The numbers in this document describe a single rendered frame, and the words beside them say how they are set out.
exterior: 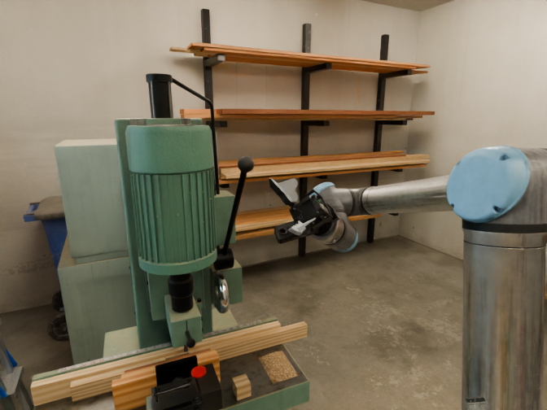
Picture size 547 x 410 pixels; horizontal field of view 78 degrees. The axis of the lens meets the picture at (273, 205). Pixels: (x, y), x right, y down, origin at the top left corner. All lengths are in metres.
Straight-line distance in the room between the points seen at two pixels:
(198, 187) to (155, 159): 0.10
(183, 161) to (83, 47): 2.52
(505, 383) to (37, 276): 3.20
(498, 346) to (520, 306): 0.07
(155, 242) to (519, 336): 0.65
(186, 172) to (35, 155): 2.52
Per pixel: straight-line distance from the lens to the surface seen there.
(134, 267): 1.03
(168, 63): 3.19
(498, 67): 4.04
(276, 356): 0.97
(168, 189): 0.70
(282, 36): 3.59
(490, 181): 0.59
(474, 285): 0.64
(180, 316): 0.86
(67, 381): 0.98
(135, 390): 0.89
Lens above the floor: 1.52
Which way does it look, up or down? 14 degrees down
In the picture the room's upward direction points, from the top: straight up
